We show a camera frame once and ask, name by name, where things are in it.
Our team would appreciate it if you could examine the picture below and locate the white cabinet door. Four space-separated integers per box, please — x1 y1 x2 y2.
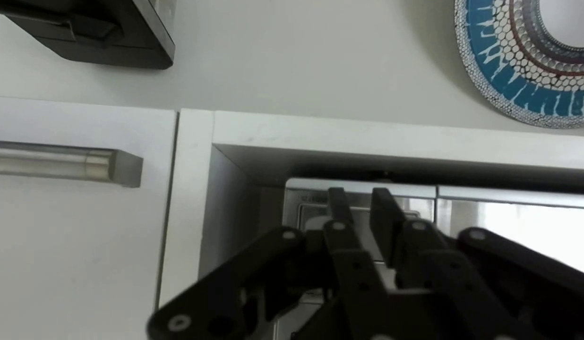
0 97 180 340

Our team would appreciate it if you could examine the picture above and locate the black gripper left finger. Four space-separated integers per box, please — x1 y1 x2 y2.
146 186 396 340

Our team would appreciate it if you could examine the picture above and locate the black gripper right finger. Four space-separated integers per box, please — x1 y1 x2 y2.
369 186 584 340

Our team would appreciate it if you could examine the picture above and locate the stainless microwave door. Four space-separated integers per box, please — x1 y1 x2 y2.
435 184 584 280

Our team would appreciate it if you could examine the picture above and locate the black steel coffee maker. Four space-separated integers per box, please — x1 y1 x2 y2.
0 0 178 70

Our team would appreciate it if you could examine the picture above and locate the white microwave niche shelf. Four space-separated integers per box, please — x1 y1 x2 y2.
158 108 584 310

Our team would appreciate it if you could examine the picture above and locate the blue patterned decorative plate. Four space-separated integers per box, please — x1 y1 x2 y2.
454 0 584 131

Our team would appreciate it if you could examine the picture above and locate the steel cabinet handle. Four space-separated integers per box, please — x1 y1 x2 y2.
0 138 146 189

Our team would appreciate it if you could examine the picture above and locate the stainless microwave body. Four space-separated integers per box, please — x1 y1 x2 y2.
282 176 584 340

